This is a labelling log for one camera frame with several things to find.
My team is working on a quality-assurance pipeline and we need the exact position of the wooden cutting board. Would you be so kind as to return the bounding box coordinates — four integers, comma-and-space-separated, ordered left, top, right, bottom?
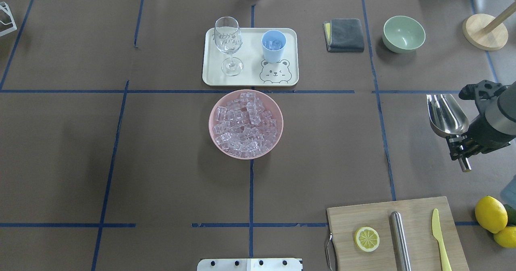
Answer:
327, 197, 469, 271

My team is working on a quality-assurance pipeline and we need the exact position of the green lime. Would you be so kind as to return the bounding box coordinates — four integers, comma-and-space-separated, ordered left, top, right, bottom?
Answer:
504, 204, 516, 226

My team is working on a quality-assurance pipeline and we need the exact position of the yellow plastic knife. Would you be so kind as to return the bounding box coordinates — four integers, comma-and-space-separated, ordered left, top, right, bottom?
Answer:
431, 208, 452, 271

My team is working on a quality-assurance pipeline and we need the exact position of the clear wine glass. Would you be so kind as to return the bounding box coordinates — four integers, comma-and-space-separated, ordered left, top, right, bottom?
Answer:
214, 16, 243, 76

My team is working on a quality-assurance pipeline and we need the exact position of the steel rolling rod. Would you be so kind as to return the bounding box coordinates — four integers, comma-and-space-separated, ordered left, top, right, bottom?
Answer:
389, 211, 412, 271

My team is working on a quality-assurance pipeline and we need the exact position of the lemon half slice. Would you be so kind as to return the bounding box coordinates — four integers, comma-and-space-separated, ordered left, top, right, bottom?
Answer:
354, 226, 380, 252

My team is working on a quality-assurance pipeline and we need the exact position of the pink bowl of ice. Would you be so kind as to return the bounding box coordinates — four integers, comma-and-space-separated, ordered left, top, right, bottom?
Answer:
208, 89, 284, 160

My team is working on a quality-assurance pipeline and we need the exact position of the wooden mug tree stand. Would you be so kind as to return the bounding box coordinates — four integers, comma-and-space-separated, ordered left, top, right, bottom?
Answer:
462, 0, 516, 52

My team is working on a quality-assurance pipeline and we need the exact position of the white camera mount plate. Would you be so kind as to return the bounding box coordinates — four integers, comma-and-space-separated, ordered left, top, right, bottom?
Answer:
197, 258, 304, 271

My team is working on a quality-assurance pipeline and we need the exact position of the blue plastic cup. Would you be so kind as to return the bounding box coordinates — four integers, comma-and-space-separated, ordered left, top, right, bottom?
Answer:
260, 30, 286, 63

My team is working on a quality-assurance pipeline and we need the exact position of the cream bear tray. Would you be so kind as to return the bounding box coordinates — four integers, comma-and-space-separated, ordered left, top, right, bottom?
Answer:
202, 28, 299, 87

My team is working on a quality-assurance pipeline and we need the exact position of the metal ice scoop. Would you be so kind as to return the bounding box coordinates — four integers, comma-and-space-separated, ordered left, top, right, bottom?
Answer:
426, 94, 471, 172

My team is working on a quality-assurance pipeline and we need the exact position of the grey folded cloth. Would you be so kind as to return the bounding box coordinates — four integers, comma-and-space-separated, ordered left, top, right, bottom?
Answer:
323, 19, 365, 52

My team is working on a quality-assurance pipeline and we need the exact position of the green ceramic bowl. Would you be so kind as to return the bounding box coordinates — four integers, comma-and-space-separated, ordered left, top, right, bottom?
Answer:
382, 16, 426, 54

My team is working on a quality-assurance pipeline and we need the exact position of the whole yellow lemon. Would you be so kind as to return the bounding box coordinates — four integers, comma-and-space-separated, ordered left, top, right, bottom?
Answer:
475, 196, 508, 234

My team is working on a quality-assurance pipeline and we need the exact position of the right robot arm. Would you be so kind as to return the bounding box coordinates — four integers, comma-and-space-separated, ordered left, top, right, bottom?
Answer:
447, 80, 516, 161

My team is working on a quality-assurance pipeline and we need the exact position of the white wire cup rack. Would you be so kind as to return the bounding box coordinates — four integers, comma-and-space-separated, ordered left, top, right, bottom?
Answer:
0, 2, 18, 36

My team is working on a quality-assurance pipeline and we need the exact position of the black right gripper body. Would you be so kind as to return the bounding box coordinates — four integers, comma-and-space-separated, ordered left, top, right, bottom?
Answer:
459, 80, 514, 158

